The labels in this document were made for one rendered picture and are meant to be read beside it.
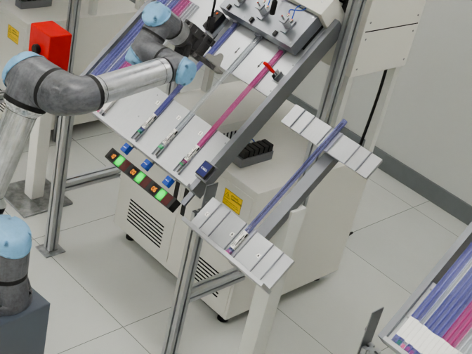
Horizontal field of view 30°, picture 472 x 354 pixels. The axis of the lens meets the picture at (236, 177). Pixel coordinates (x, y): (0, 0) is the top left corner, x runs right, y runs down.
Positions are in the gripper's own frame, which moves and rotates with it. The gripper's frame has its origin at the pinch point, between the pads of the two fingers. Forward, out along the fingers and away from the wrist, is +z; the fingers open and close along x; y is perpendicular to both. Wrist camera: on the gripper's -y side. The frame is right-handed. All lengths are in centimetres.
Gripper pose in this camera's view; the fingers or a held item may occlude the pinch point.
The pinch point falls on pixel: (208, 67)
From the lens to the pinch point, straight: 281.8
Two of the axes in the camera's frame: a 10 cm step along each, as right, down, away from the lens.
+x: -6.7, -4.9, 5.6
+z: 4.7, 3.0, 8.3
